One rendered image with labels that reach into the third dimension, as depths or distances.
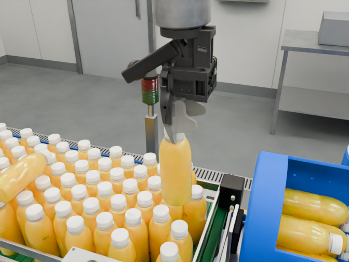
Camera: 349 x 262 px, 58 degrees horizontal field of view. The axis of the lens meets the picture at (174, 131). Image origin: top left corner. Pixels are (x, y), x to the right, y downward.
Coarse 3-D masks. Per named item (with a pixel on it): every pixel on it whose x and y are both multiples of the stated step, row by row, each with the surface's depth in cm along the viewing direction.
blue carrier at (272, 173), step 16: (272, 160) 70; (288, 160) 78; (304, 160) 73; (256, 176) 66; (272, 176) 65; (288, 176) 84; (304, 176) 82; (320, 176) 80; (336, 176) 78; (256, 192) 64; (272, 192) 63; (320, 192) 83; (336, 192) 82; (256, 208) 63; (272, 208) 62; (256, 224) 62; (272, 224) 62; (256, 240) 63; (272, 240) 62; (240, 256) 66; (256, 256) 64; (272, 256) 62; (288, 256) 61; (304, 256) 61
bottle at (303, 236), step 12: (288, 228) 67; (300, 228) 66; (312, 228) 66; (324, 228) 67; (288, 240) 66; (300, 240) 66; (312, 240) 65; (324, 240) 65; (312, 252) 66; (324, 252) 66
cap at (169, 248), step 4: (164, 244) 69; (168, 244) 69; (172, 244) 69; (176, 244) 69; (160, 248) 68; (164, 248) 68; (168, 248) 68; (172, 248) 68; (176, 248) 68; (160, 252) 67; (164, 252) 67; (168, 252) 67; (172, 252) 67; (176, 252) 67; (164, 256) 67; (168, 256) 66; (172, 256) 66; (176, 256) 67; (168, 260) 67; (172, 260) 67
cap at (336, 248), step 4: (336, 236) 66; (340, 236) 66; (336, 240) 65; (340, 240) 65; (332, 244) 65; (336, 244) 65; (340, 244) 65; (332, 248) 65; (336, 248) 65; (340, 248) 65; (332, 252) 66; (336, 252) 65; (340, 252) 65
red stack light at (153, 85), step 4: (144, 80) 108; (148, 80) 107; (152, 80) 108; (156, 80) 108; (144, 84) 108; (148, 84) 108; (152, 84) 108; (156, 84) 109; (144, 88) 109; (148, 88) 109; (152, 88) 109; (156, 88) 110
